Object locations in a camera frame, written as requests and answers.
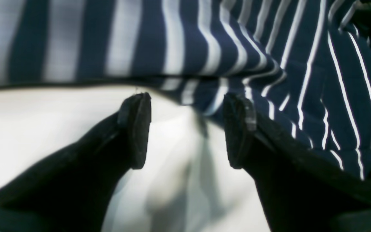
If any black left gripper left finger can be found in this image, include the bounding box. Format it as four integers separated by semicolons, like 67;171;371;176
0;93;151;232

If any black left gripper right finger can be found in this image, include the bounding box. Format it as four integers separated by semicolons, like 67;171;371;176
223;93;371;232

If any navy white striped t-shirt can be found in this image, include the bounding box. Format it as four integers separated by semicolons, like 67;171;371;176
0;0;371;180

